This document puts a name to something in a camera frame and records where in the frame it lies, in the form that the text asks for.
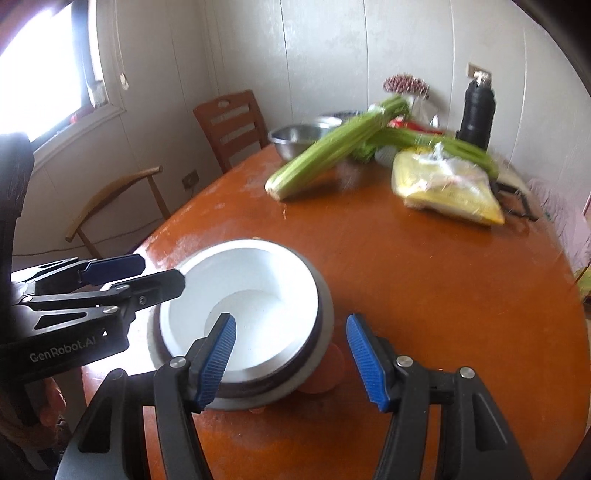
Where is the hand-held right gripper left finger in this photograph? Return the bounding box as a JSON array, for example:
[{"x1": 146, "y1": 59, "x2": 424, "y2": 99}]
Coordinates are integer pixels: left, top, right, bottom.
[{"x1": 55, "y1": 313, "x2": 237, "y2": 480}]

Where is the bentwood chair with dark seat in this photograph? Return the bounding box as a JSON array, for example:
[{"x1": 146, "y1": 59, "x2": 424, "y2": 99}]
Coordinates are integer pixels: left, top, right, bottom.
[{"x1": 65, "y1": 166, "x2": 169, "y2": 259}]

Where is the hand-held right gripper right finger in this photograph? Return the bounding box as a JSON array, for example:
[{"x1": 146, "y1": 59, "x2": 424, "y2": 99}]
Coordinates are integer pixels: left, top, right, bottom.
[{"x1": 346, "y1": 314, "x2": 532, "y2": 480}]

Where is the brown wooden slat chair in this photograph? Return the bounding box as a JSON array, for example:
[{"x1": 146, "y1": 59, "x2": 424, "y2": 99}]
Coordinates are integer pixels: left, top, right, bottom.
[{"x1": 193, "y1": 90, "x2": 269, "y2": 174}]

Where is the black tool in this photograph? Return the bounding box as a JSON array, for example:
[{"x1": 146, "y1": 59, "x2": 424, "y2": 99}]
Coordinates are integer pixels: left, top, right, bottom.
[{"x1": 490, "y1": 181, "x2": 540, "y2": 221}]

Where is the celery bunch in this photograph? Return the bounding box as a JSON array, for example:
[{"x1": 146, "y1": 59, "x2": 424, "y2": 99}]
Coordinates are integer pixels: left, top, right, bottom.
[
  {"x1": 353, "y1": 127, "x2": 500, "y2": 181},
  {"x1": 265, "y1": 95, "x2": 411, "y2": 201}
]

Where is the black thermos bottle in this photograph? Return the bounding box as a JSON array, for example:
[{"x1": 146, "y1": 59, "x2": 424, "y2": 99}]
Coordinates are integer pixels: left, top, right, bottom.
[{"x1": 456, "y1": 70, "x2": 496, "y2": 151}]

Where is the person's left hand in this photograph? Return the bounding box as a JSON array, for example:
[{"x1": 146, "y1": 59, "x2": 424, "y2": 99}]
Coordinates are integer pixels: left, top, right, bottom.
[{"x1": 39, "y1": 377, "x2": 66, "y2": 426}]

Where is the white pull cord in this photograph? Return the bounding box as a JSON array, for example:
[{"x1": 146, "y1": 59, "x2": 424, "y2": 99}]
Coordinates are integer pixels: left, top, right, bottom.
[{"x1": 111, "y1": 0, "x2": 129, "y2": 88}]

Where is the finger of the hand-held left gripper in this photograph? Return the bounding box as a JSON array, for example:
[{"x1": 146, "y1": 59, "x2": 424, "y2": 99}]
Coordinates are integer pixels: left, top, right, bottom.
[
  {"x1": 23, "y1": 253, "x2": 145, "y2": 296},
  {"x1": 14, "y1": 269, "x2": 186, "y2": 333}
]

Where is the red paper noodle bowl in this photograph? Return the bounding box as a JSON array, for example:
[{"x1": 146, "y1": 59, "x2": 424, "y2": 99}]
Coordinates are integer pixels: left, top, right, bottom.
[{"x1": 159, "y1": 239, "x2": 321, "y2": 384}]

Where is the window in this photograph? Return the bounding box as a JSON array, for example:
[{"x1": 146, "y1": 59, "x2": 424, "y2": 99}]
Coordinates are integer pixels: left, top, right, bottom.
[{"x1": 0, "y1": 0, "x2": 105, "y2": 144}]

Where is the round metal pan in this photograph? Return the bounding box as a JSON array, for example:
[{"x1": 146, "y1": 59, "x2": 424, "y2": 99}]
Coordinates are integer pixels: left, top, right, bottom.
[{"x1": 147, "y1": 244, "x2": 335, "y2": 411}]

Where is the pale purple cloth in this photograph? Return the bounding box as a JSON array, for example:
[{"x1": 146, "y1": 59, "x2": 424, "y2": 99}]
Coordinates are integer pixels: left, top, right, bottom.
[{"x1": 526, "y1": 178, "x2": 591, "y2": 273}]

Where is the red packet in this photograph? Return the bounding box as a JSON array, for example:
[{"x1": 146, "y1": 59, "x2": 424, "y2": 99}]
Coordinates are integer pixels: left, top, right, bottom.
[{"x1": 389, "y1": 117, "x2": 437, "y2": 134}]

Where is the stainless steel basin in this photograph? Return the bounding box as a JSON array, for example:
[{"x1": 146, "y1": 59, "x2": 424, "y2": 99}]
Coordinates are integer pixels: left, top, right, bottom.
[{"x1": 269, "y1": 124, "x2": 342, "y2": 161}]

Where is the clear bag of yellow noodles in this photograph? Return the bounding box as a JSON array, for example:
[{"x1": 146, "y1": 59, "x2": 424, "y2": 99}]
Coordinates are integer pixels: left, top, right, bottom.
[{"x1": 392, "y1": 143, "x2": 506, "y2": 227}]

